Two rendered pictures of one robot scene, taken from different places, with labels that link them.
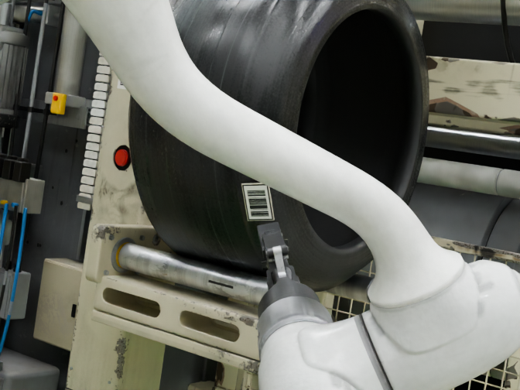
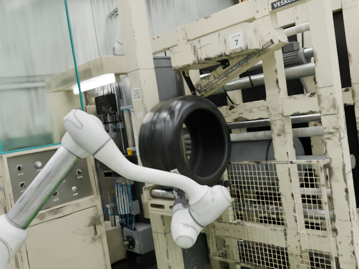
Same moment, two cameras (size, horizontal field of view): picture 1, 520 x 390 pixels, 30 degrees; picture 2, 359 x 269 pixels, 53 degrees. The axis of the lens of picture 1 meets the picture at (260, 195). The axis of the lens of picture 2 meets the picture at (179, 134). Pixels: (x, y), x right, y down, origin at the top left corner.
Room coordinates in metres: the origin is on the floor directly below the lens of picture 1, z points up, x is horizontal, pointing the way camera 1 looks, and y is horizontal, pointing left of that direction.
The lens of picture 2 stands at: (-0.45, -0.40, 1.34)
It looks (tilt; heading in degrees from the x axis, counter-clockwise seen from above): 3 degrees down; 11
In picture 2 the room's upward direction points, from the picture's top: 8 degrees counter-clockwise
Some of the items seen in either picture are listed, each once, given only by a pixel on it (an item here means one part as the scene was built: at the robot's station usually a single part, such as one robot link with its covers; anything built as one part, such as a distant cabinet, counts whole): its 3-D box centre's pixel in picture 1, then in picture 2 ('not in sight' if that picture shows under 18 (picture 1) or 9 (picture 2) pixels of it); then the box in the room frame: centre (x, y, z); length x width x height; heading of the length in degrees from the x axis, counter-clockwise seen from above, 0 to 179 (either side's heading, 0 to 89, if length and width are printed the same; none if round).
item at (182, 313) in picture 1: (192, 313); (173, 205); (1.55, 0.08, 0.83); 0.36 x 0.09 x 0.06; 55
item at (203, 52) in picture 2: not in sight; (217, 49); (1.83, -0.28, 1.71); 0.61 x 0.25 x 0.15; 55
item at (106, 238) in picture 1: (172, 253); (169, 187); (1.77, 0.14, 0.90); 0.40 x 0.03 x 0.10; 145
